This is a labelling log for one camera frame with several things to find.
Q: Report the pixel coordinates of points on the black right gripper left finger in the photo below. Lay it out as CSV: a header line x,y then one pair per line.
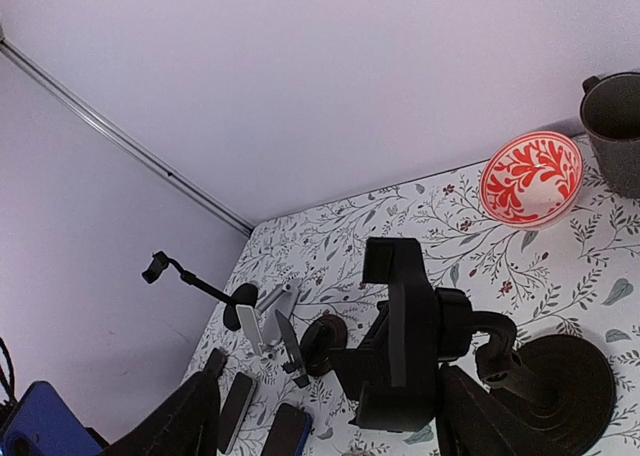
x,y
186,423

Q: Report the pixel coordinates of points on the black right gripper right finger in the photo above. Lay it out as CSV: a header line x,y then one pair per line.
x,y
471,422

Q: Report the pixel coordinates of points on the black tall phone stand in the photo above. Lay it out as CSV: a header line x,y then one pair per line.
x,y
560,386

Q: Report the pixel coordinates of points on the black round-base phone stand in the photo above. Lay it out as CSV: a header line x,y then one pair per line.
x,y
245,294

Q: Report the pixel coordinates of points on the black phone with pink edge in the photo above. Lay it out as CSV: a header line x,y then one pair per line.
x,y
216,362

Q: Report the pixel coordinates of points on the white flat phone stand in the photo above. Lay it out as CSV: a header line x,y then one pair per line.
x,y
259,322

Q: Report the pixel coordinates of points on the floral patterned table mat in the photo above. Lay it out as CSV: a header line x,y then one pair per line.
x,y
579,276

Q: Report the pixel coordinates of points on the red white patterned bowl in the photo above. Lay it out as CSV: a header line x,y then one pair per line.
x,y
532,181

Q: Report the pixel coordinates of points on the dark grey cup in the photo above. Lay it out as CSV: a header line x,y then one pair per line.
x,y
609,112

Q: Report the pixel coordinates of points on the left aluminium frame post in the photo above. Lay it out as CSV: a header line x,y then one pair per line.
x,y
122,140

